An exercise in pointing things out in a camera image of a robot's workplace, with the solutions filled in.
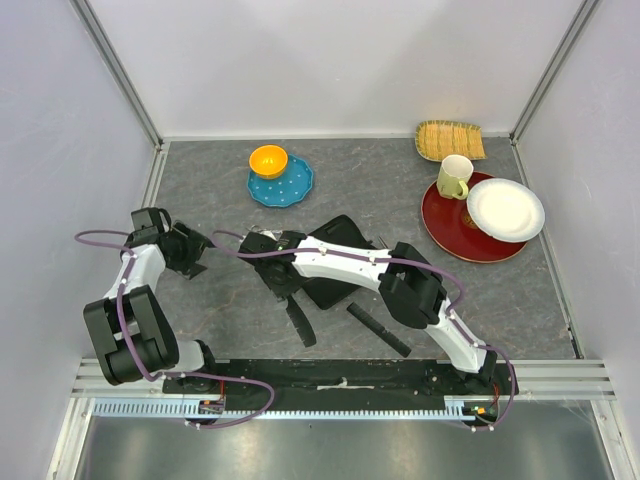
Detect black zippered tool case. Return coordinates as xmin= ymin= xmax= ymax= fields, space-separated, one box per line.
xmin=294 ymin=214 xmax=390 ymax=310

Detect black straight comb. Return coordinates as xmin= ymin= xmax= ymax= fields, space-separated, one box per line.
xmin=347 ymin=302 xmax=411 ymax=358

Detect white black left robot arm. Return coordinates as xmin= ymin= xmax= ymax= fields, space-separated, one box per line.
xmin=83 ymin=207 xmax=220 ymax=393

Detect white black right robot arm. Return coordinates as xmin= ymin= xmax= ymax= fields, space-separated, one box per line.
xmin=238 ymin=231 xmax=497 ymax=394

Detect silver hair scissors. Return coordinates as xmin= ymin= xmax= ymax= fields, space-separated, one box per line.
xmin=248 ymin=225 xmax=282 ymax=240

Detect blue polka dot plate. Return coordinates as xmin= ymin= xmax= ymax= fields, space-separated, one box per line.
xmin=247 ymin=155 xmax=314 ymax=208

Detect orange bowl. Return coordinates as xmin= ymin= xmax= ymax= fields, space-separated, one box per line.
xmin=249 ymin=144 xmax=288 ymax=179

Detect red round plate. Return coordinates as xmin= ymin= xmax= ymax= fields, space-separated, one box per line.
xmin=421 ymin=182 xmax=528 ymax=264

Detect pale green mug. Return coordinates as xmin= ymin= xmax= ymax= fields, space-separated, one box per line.
xmin=436 ymin=154 xmax=474 ymax=200

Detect woven bamboo tray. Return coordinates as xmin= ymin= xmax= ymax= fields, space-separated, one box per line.
xmin=415 ymin=120 xmax=487 ymax=162

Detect white paper plate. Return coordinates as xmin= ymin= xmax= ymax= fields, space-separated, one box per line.
xmin=466 ymin=178 xmax=546 ymax=243

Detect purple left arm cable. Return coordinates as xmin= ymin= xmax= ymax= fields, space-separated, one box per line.
xmin=74 ymin=229 xmax=276 ymax=431

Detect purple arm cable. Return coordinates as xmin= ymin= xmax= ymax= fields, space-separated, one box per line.
xmin=74 ymin=229 xmax=276 ymax=431
xmin=210 ymin=229 xmax=518 ymax=432

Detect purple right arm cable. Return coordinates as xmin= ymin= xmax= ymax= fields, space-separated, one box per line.
xmin=210 ymin=229 xmax=518 ymax=432

